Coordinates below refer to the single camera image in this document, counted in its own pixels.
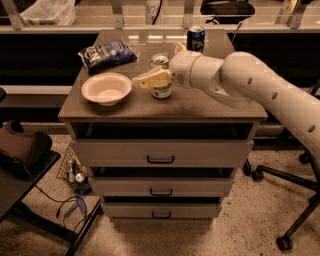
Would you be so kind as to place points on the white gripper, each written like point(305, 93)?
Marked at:
point(180, 69)

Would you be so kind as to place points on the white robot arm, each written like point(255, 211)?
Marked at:
point(237, 80)

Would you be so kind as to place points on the blue pepsi can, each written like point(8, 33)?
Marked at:
point(196, 38)

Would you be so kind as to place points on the white paper bowl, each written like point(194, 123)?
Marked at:
point(106, 89)

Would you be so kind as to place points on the blue chip bag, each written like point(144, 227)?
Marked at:
point(106, 55)

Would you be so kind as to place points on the black device on shelf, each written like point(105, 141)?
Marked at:
point(227, 11)

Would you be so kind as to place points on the grey drawer cabinet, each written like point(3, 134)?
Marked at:
point(210, 142)

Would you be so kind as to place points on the white plastic bag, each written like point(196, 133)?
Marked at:
point(50, 12)

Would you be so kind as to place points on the black side table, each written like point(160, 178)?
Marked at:
point(13, 189)

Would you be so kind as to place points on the top drawer black handle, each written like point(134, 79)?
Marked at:
point(151, 160)

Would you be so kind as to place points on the drawer black handle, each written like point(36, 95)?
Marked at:
point(155, 193)
point(166, 215)
point(151, 160)

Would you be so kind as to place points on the middle drawer black handle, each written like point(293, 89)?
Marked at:
point(155, 193)

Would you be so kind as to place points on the wire basket with items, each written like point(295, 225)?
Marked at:
point(73, 173)

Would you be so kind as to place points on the bottom drawer black handle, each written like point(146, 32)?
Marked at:
point(166, 215)

